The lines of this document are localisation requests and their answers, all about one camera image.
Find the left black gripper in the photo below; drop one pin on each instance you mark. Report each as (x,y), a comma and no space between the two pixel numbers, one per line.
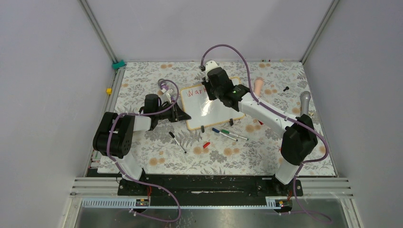
(176,116)

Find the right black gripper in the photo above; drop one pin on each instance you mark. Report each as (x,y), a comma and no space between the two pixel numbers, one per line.
(207,85)

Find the yellow framed whiteboard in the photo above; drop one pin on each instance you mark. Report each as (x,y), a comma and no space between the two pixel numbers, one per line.
(203,111)

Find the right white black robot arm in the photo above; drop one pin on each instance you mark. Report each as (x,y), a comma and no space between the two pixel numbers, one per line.
(298,140)

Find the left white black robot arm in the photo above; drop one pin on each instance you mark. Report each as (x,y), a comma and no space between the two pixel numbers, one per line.
(114,135)

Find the black whiteboard marker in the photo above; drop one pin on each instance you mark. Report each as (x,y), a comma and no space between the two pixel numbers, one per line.
(177,142)

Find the blue whiteboard marker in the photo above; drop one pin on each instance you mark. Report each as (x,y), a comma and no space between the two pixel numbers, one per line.
(224,134)

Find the green whiteboard marker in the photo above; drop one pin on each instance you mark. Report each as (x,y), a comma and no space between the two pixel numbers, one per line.
(233,134)

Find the pink cylinder microphone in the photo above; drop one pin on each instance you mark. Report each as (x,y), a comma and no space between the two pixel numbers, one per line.
(258,84)

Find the purple glitter microphone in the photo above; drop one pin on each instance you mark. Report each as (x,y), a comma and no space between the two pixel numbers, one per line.
(162,84)

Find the floral table mat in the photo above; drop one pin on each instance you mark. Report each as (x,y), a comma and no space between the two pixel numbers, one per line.
(158,153)

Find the yellow small cube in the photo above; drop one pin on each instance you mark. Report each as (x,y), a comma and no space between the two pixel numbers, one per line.
(109,91)

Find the teal corner clamp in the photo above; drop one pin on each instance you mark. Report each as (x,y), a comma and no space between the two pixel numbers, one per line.
(118,65)

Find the silver microphone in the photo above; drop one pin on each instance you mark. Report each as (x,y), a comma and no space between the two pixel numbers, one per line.
(305,98)

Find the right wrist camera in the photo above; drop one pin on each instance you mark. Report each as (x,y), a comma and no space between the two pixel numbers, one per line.
(208,66)

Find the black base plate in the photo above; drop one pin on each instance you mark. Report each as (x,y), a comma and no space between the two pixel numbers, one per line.
(221,188)

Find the white slotted cable duct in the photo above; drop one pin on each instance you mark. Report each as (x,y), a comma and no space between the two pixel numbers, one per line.
(139,203)

